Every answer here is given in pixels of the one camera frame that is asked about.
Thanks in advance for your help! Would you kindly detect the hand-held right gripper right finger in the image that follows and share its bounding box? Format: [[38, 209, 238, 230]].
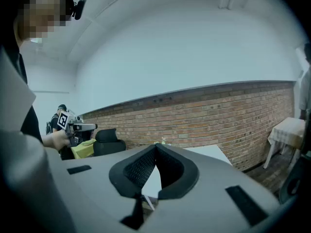
[[155, 144, 200, 200]]

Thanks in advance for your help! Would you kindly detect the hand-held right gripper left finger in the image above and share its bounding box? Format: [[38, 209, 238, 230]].
[[108, 144, 156, 199]]

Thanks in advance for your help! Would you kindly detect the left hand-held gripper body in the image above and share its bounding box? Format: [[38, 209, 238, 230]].
[[57, 110, 98, 148]]

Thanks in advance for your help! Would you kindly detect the person's left forearm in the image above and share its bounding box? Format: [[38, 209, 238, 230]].
[[40, 134, 53, 148]]

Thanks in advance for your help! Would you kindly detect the person's left hand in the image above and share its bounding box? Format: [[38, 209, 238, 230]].
[[52, 129, 72, 152]]

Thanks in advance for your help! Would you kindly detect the green plant with white flowers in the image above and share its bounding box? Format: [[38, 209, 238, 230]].
[[154, 136, 172, 147]]

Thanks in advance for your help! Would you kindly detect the table with checked cloth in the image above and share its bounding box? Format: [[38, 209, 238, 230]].
[[263, 116, 307, 169]]

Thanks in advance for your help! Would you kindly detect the black head-mounted camera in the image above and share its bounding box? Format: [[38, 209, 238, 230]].
[[57, 0, 87, 21]]

